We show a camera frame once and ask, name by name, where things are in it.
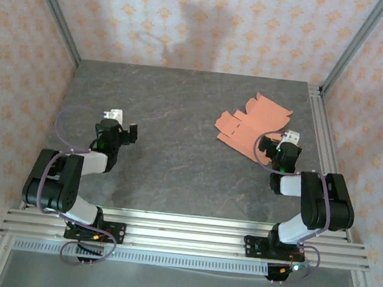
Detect orange paper box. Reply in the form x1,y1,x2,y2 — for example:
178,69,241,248
211,87,296,164

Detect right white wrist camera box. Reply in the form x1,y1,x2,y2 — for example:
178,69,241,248
282,129,301,145

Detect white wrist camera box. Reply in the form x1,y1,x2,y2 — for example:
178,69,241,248
103,107,125,125
282,129,301,145

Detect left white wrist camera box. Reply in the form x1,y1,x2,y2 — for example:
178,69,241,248
103,107,125,125

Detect aluminium side rail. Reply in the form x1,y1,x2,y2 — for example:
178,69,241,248
293,85,369,242

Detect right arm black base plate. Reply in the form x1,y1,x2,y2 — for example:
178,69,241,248
242,234,305,265

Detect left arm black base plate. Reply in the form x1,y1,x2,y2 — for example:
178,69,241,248
63,217,127,246

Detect aluminium mounting rail beam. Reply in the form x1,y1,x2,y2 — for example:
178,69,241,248
0,194,373,275

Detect aluminium frame post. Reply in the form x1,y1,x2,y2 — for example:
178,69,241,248
21,0,88,70
320,0,383,101

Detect slotted grey cable duct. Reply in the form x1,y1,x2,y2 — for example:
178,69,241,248
12,237,271,276

